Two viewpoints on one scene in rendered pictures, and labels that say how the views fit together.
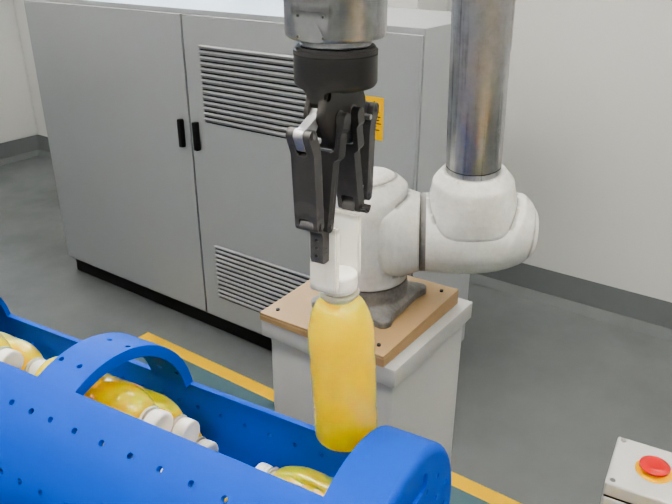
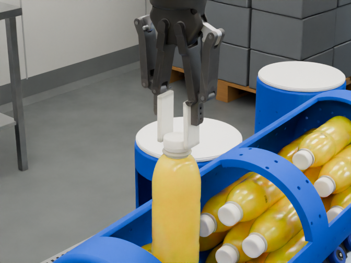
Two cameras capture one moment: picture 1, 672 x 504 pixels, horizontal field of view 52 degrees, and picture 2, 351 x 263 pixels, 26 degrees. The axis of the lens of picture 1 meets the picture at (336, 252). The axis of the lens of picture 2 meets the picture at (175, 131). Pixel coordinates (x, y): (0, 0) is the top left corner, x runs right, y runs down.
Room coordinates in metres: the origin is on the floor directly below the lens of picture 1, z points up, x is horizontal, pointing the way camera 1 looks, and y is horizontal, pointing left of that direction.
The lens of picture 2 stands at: (0.74, -0.97, 1.82)
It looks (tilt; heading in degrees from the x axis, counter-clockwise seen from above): 23 degrees down; 96
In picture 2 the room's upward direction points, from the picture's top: straight up
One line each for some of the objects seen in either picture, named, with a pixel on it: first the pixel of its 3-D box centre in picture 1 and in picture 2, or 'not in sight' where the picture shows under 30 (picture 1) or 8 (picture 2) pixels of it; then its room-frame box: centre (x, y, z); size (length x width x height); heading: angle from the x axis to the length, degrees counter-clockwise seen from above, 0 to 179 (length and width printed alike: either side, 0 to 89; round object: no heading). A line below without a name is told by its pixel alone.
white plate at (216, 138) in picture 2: not in sight; (188, 138); (0.57, 0.84, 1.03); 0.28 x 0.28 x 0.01
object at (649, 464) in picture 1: (654, 467); not in sight; (0.68, -0.40, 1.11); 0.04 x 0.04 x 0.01
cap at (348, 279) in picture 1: (338, 280); (177, 142); (0.63, 0.00, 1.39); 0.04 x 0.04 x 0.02
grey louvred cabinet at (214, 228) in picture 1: (235, 171); not in sight; (3.04, 0.46, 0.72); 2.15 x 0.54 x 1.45; 54
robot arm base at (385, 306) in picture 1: (361, 284); not in sight; (1.27, -0.05, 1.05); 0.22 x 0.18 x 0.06; 57
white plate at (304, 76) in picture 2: not in sight; (301, 75); (0.88, 1.38, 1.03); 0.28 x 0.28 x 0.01
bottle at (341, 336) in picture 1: (342, 363); (176, 206); (0.63, -0.01, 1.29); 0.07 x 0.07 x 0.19
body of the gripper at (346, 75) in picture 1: (335, 94); (178, 10); (0.63, 0.00, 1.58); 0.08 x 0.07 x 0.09; 150
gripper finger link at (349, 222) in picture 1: (346, 242); (191, 123); (0.65, -0.01, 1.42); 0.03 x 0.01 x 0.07; 60
